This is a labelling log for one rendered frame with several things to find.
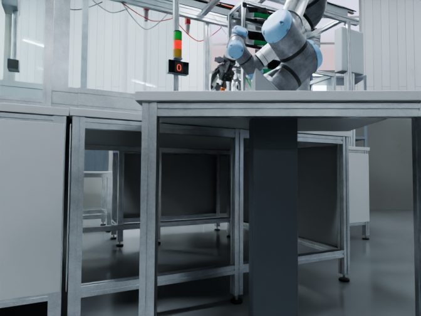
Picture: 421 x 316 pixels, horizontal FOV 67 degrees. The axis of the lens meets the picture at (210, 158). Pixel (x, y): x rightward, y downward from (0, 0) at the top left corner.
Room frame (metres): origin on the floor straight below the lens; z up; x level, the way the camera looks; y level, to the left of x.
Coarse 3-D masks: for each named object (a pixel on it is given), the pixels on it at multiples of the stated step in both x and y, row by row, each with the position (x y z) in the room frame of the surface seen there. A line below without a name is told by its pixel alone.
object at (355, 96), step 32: (160, 96) 0.92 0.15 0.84; (192, 96) 0.92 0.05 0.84; (224, 96) 0.92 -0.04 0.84; (256, 96) 0.92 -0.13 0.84; (288, 96) 0.91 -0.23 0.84; (320, 96) 0.91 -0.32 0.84; (352, 96) 0.91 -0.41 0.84; (384, 96) 0.90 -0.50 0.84; (416, 96) 0.90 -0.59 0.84; (320, 128) 1.49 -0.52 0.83; (352, 128) 1.48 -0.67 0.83
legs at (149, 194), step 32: (256, 128) 1.13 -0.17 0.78; (288, 128) 1.13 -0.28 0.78; (416, 128) 0.94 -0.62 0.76; (256, 160) 1.13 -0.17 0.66; (288, 160) 1.13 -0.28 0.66; (416, 160) 0.94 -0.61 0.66; (256, 192) 1.13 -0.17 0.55; (288, 192) 1.13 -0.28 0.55; (416, 192) 0.95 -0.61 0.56; (256, 224) 1.13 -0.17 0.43; (288, 224) 1.13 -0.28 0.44; (416, 224) 0.95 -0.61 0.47; (256, 256) 1.13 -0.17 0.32; (288, 256) 1.13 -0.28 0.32; (416, 256) 0.95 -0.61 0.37; (256, 288) 1.13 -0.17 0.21; (288, 288) 1.13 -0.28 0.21; (416, 288) 0.95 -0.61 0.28
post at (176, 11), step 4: (176, 0) 1.78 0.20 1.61; (176, 4) 1.78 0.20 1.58; (176, 8) 1.78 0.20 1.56; (176, 12) 1.78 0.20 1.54; (176, 16) 1.78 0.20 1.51; (176, 20) 1.78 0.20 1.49; (176, 24) 1.79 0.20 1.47; (176, 28) 1.79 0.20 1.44; (176, 76) 1.79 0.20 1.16; (176, 80) 1.79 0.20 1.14; (176, 84) 1.79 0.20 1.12; (176, 88) 1.79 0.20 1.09
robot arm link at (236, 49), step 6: (234, 36) 1.47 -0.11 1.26; (240, 36) 1.48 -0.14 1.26; (234, 42) 1.42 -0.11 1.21; (240, 42) 1.43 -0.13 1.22; (228, 48) 1.43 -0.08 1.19; (234, 48) 1.42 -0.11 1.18; (240, 48) 1.41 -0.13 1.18; (246, 48) 1.46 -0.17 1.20; (228, 54) 1.45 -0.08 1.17; (234, 54) 1.44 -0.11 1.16; (240, 54) 1.43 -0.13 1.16; (246, 54) 1.46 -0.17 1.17; (240, 60) 1.47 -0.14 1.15; (246, 60) 1.47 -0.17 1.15
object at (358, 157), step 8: (352, 152) 2.90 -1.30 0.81; (360, 152) 2.95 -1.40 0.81; (352, 160) 2.88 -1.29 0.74; (360, 160) 2.93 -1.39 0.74; (352, 168) 2.88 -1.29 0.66; (360, 168) 2.92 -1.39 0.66; (368, 168) 2.97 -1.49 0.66; (352, 176) 2.88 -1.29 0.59; (360, 176) 2.92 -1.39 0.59; (368, 176) 2.97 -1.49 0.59; (352, 184) 2.88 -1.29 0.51; (360, 184) 2.92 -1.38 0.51; (368, 184) 2.97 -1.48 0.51; (352, 192) 2.88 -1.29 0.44; (360, 192) 2.92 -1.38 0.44; (368, 192) 2.97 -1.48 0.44; (352, 200) 2.88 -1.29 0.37; (360, 200) 2.92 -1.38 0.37; (368, 200) 2.97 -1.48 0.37; (352, 208) 2.88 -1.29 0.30; (360, 208) 2.92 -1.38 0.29; (368, 208) 2.97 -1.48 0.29; (352, 216) 2.88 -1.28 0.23; (360, 216) 2.92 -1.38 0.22; (368, 216) 2.97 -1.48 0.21; (352, 224) 2.89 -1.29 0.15; (360, 224) 2.93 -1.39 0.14; (368, 224) 2.98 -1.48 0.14; (368, 232) 2.98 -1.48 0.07
